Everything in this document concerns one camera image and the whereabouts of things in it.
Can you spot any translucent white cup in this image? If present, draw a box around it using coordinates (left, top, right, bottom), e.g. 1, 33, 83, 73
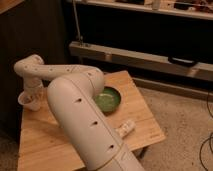
18, 91, 41, 111

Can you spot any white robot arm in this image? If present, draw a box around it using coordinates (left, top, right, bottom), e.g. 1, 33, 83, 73
14, 54, 145, 171

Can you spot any green ceramic bowl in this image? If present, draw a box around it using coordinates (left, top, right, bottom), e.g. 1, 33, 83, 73
94, 86, 121, 113

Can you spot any wooden table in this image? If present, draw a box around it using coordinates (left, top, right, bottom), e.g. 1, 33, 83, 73
18, 71, 165, 171

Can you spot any white tube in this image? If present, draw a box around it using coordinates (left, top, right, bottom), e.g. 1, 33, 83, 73
116, 120, 136, 138

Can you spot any grey metal beam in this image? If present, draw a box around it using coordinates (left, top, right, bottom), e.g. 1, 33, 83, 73
69, 41, 213, 82

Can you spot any black handle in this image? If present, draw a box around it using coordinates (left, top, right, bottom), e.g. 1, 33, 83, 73
168, 57, 198, 67

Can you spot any black cable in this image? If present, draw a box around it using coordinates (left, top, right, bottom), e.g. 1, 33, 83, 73
198, 89, 213, 169

